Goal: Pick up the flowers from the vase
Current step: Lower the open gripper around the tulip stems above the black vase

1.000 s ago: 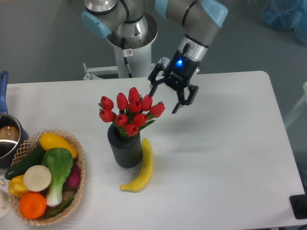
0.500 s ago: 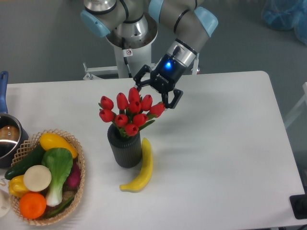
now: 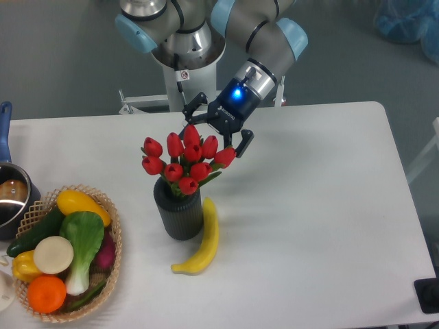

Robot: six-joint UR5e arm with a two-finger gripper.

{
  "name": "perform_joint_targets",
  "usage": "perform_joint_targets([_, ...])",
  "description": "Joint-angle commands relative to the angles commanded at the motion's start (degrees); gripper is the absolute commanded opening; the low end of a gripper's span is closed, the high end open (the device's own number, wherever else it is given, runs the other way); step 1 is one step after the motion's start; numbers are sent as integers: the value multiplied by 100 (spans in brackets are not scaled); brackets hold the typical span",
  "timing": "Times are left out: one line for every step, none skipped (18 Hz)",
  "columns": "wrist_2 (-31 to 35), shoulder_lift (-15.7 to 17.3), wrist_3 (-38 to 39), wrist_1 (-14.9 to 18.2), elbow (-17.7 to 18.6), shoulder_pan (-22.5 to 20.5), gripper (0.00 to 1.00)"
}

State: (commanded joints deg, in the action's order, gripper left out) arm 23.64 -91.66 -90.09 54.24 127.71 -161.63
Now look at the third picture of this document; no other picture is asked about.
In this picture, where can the blue handled saucepan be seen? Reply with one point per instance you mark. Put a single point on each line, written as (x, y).
(18, 192)

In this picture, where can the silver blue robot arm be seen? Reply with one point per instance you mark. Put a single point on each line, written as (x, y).
(188, 38)

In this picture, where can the yellow bell pepper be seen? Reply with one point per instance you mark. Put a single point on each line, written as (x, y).
(24, 267)

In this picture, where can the dark green cucumber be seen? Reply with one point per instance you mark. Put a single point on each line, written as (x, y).
(48, 226)

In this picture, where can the black device at edge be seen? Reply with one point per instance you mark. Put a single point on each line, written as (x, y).
(427, 294)

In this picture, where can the purple sweet potato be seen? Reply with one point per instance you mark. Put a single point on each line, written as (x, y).
(105, 257)

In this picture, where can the green chili pepper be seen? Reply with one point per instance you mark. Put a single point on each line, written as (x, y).
(89, 296)

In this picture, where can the white frame at right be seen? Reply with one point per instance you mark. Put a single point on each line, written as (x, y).
(425, 157)

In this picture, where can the blue plastic bag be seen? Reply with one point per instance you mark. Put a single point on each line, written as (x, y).
(409, 22)

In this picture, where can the red tulip bouquet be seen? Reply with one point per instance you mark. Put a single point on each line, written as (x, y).
(194, 161)

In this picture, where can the orange fruit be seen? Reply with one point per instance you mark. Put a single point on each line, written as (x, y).
(46, 294)

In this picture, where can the cream round disc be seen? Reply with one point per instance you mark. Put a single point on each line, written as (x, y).
(53, 255)

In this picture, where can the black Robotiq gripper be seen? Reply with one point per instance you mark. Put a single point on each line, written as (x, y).
(227, 114)

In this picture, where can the dark grey ribbed vase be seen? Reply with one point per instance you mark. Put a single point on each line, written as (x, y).
(182, 217)

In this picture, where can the yellow banana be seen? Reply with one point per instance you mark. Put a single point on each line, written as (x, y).
(209, 245)

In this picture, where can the woven wicker basket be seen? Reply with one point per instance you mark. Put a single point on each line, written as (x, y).
(35, 213)

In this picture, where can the yellow squash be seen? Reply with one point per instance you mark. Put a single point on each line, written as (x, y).
(70, 201)

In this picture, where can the green bok choy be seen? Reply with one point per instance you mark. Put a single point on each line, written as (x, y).
(85, 232)

